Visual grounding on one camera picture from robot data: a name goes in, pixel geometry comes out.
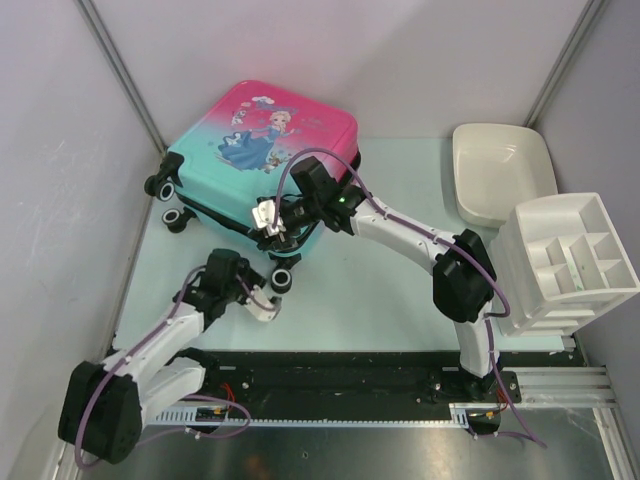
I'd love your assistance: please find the pink and teal children's suitcase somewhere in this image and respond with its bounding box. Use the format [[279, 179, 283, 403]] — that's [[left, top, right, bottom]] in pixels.
[[144, 80, 361, 269]]

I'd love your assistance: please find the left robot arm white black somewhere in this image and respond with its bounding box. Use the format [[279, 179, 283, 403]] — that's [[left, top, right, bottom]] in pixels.
[[58, 249, 281, 470]]

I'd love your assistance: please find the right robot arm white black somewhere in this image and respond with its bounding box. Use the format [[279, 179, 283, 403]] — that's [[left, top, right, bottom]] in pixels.
[[251, 156, 498, 401]]

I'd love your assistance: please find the cream plastic basin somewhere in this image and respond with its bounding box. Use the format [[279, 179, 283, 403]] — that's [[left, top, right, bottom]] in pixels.
[[452, 123, 558, 228]]

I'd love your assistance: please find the white divided organizer tray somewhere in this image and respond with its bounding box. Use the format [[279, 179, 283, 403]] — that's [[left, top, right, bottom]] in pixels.
[[489, 193, 639, 337]]

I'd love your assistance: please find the aluminium extrusion crossbar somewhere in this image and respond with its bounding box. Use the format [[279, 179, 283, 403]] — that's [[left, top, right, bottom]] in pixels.
[[513, 367, 617, 408]]

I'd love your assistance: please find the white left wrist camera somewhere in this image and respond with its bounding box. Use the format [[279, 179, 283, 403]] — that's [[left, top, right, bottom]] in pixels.
[[244, 286, 281, 323]]

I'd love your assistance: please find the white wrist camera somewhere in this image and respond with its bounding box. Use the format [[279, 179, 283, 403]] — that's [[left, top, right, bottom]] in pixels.
[[251, 199, 286, 237], [244, 286, 281, 323]]

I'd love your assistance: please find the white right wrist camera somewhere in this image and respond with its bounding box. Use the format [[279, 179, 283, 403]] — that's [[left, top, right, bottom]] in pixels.
[[251, 199, 286, 237]]

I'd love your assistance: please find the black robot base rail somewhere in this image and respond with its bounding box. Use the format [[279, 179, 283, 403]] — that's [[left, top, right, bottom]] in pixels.
[[164, 349, 586, 434]]

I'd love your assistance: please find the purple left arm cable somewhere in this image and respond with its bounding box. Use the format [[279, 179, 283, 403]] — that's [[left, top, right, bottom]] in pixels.
[[73, 264, 266, 468]]

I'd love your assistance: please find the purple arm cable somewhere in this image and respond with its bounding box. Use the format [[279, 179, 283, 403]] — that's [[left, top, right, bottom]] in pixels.
[[73, 264, 266, 468], [272, 147, 548, 449]]

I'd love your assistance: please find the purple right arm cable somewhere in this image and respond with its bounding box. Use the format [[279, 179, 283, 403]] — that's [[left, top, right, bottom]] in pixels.
[[272, 147, 548, 449]]

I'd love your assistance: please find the white slotted cable duct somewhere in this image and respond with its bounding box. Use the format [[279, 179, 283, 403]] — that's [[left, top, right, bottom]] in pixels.
[[150, 399, 501, 428]]

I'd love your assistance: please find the left aluminium frame post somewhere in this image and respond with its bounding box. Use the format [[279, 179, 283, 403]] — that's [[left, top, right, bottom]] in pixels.
[[74, 0, 167, 155]]

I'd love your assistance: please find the aluminium frame post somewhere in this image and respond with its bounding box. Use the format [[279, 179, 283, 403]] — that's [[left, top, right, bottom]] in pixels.
[[74, 0, 167, 155], [523, 0, 610, 129]]

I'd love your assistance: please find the right aluminium frame post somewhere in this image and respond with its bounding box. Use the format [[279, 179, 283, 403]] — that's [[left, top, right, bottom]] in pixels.
[[523, 0, 610, 129]]

